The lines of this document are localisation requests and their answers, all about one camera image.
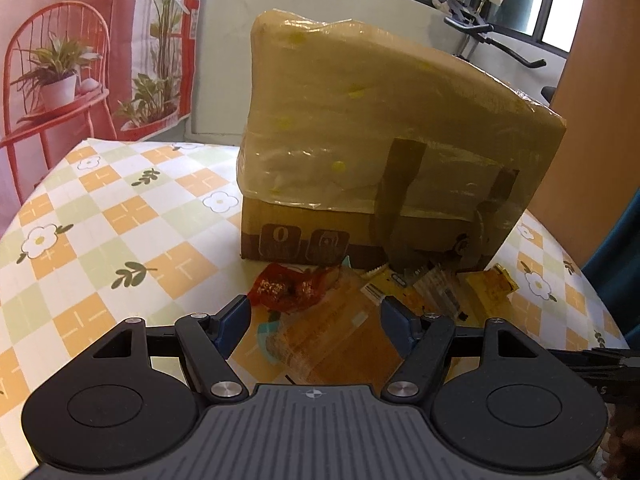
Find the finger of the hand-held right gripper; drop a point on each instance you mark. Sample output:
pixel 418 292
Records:
pixel 585 360

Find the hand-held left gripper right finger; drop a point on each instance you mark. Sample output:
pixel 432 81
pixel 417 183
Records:
pixel 395 327

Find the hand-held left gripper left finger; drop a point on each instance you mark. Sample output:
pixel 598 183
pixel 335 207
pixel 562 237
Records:
pixel 235 325

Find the plastic-lined cardboard box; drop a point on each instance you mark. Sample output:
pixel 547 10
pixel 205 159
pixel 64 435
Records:
pixel 380 125

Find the yellow barcode snack packet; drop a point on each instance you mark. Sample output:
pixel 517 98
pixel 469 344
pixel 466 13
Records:
pixel 430 290

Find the red foil candy wrapper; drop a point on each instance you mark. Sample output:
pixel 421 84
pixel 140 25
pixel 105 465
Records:
pixel 285 287

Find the teal curtain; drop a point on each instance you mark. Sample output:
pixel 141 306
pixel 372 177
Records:
pixel 617 260

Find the plain yellow snack packet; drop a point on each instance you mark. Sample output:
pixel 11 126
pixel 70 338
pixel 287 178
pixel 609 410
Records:
pixel 492 280

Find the checkered floral tablecloth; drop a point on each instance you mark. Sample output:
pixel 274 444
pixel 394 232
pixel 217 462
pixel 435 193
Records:
pixel 100 270

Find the wooden panel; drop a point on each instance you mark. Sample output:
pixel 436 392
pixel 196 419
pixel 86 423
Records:
pixel 600 85

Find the black exercise bike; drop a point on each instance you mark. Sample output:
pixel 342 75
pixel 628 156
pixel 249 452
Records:
pixel 480 25

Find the printed room backdrop cloth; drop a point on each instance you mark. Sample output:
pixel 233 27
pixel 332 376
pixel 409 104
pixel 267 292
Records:
pixel 75 50

